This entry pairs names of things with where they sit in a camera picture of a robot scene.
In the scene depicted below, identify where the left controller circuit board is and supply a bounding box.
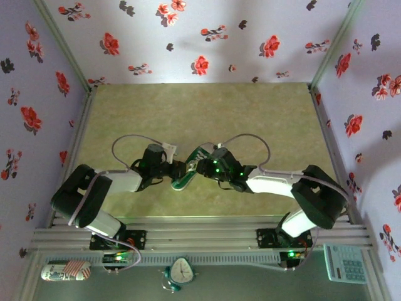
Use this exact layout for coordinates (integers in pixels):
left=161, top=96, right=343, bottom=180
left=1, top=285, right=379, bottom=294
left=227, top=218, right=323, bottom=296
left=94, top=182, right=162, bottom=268
left=102, top=250, right=132, bottom=265

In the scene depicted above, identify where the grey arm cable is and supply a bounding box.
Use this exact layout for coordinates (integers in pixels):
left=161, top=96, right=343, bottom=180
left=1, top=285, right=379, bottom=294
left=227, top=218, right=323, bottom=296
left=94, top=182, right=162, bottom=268
left=67, top=134, right=142, bottom=273
left=217, top=133, right=350, bottom=272

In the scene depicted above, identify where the light blue desk calculator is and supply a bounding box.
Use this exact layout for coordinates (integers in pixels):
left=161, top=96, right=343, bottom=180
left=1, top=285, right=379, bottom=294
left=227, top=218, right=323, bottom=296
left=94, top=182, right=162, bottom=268
left=322, top=243, right=368, bottom=285

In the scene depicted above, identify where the controller circuit board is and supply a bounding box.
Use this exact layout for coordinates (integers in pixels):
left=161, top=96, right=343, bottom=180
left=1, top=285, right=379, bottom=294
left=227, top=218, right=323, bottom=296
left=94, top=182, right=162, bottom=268
left=102, top=250, right=132, bottom=265
left=279, top=250, right=306, bottom=261

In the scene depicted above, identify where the grey left arm cable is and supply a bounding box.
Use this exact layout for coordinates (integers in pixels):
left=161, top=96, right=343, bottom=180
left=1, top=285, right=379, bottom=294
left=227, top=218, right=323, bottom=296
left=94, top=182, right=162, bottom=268
left=67, top=134, right=142, bottom=273

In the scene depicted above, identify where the grey aluminium base rail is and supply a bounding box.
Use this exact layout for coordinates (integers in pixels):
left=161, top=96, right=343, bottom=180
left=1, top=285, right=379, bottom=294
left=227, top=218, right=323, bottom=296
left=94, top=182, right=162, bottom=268
left=29, top=214, right=375, bottom=251

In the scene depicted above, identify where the grey aluminium side rail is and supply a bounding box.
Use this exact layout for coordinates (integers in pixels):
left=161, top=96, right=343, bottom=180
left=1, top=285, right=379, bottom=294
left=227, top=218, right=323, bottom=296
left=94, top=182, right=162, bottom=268
left=48, top=89, right=96, bottom=228
left=308, top=84, right=360, bottom=224

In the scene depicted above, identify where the green canvas sneaker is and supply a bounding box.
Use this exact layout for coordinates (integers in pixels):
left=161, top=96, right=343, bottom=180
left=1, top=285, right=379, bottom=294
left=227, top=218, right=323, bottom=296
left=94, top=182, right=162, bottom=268
left=170, top=144, right=217, bottom=191

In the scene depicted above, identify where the right controller circuit board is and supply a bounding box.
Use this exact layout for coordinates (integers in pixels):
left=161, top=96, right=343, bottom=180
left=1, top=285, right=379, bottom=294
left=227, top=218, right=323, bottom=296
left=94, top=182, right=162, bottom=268
left=279, top=250, right=306, bottom=261

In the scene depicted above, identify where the grey slotted cable duct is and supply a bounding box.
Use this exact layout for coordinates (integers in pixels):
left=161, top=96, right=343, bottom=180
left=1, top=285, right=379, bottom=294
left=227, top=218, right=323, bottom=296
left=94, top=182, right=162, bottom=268
left=42, top=253, right=281, bottom=267

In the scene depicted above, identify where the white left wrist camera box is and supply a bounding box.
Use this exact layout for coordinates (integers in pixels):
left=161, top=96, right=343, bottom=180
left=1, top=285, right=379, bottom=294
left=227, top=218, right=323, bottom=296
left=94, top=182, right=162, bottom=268
left=161, top=142, right=179, bottom=158

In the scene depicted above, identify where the printed white red tin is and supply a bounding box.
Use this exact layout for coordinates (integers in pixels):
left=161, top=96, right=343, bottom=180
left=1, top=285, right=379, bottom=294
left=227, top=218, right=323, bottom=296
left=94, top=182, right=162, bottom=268
left=40, top=259, right=92, bottom=282

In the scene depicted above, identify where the grey aluminium corner post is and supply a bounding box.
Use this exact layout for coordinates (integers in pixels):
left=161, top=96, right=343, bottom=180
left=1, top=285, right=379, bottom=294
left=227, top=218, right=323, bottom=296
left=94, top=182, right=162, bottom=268
left=33, top=0, right=95, bottom=92
left=309, top=0, right=367, bottom=92

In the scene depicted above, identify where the grey right arm cable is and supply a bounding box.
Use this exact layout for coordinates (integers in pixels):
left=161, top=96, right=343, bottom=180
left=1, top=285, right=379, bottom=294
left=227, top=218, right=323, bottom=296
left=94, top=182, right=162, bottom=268
left=217, top=133, right=350, bottom=272

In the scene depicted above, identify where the teal alarm clock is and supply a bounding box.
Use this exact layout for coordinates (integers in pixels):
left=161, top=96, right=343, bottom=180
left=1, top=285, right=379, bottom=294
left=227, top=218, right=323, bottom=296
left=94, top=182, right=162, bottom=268
left=161, top=256, right=199, bottom=294

